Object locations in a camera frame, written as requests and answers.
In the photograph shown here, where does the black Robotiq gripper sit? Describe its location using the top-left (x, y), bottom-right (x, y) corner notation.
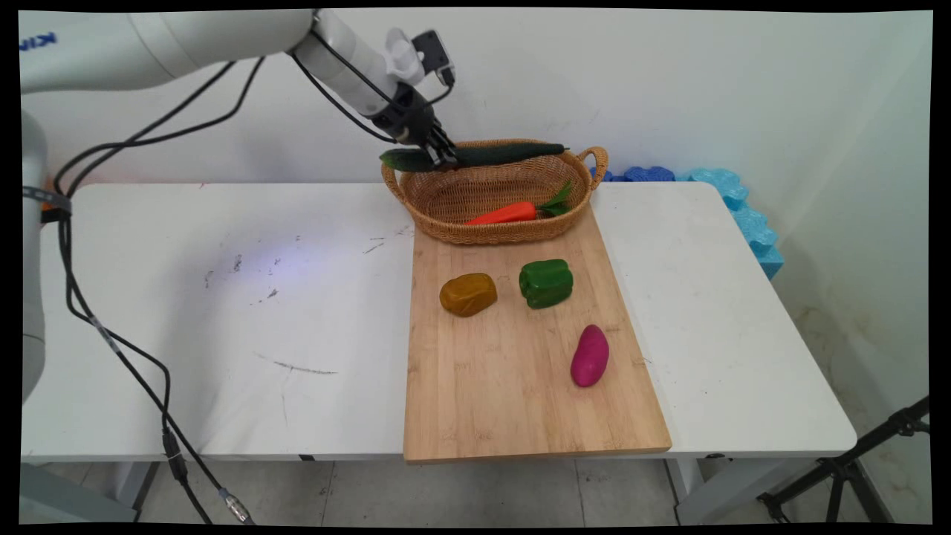
top-left (371, 82), bottom-right (458, 169)

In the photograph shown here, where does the dark green cucumber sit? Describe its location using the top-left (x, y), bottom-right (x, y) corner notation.
top-left (379, 143), bottom-right (567, 174)

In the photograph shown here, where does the woven wicker basket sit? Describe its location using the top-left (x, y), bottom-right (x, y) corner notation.
top-left (381, 138), bottom-right (608, 246)

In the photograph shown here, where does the orange carrot with green leaves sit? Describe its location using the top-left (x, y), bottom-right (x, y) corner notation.
top-left (467, 181), bottom-right (574, 226)

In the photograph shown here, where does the brown potato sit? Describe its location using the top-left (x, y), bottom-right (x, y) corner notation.
top-left (439, 273), bottom-right (499, 318)

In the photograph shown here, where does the green bell pepper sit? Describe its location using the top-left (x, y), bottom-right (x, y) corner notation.
top-left (519, 259), bottom-right (574, 310)

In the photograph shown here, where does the dark blue foam piece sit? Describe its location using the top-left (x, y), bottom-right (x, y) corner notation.
top-left (591, 166), bottom-right (675, 184)

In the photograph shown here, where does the wooden cutting board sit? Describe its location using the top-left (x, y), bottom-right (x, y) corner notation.
top-left (403, 208), bottom-right (673, 465)

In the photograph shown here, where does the purple sweet potato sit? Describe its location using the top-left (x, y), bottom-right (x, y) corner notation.
top-left (571, 324), bottom-right (610, 388)

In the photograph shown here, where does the light blue foam piece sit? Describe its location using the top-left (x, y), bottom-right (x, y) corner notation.
top-left (675, 169), bottom-right (785, 280)

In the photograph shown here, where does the white table leg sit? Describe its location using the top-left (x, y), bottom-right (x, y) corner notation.
top-left (111, 461), bottom-right (161, 522)
top-left (663, 455), bottom-right (811, 525)

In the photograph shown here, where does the black tripod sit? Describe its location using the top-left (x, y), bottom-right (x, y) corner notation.
top-left (756, 396), bottom-right (931, 525)

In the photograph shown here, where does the silver grey wrist camera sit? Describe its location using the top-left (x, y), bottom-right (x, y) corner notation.
top-left (385, 28), bottom-right (456, 87)

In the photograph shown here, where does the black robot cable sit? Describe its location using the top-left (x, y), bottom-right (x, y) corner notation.
top-left (52, 28), bottom-right (455, 525)
top-left (52, 52), bottom-right (398, 525)

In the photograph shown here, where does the black cable strap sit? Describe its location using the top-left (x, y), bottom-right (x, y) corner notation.
top-left (22, 186), bottom-right (73, 224)

